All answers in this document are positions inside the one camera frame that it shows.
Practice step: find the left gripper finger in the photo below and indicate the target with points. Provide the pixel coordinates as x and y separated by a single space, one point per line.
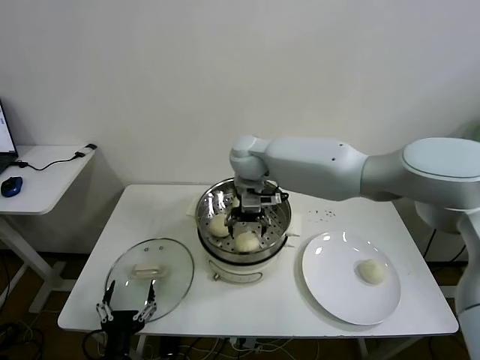
105 309
149 309

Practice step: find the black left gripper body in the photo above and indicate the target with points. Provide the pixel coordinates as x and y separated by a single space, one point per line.
120 322

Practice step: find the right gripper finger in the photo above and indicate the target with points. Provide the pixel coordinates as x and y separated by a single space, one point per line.
264 227
230 224

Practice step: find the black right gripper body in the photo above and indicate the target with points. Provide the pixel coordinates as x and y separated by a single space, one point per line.
249 215

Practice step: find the white steamed baozi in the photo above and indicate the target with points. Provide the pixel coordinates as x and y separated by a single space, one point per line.
217 227
246 243
371 272
235 201

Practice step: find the glass pot lid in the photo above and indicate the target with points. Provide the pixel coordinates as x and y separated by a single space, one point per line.
172 262

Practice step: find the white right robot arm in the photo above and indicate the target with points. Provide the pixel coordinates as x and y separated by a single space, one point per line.
318 165

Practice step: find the stainless steel steamer basket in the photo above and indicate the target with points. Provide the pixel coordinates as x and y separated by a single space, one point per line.
277 221

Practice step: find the white electric cooker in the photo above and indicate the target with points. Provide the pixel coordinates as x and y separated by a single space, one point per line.
232 272

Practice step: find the white round plate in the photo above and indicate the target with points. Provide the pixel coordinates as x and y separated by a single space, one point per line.
337 285

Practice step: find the white power strip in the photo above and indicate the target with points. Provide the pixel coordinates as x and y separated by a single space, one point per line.
243 344

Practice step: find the white laptop desk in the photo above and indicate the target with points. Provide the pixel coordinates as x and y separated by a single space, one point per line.
45 187

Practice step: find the blue computer mouse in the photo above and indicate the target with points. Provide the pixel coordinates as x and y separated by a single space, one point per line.
12 186

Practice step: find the black laptop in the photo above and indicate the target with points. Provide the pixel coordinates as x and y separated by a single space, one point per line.
5 138

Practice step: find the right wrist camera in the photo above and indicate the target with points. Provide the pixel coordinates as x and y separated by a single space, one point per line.
252 202

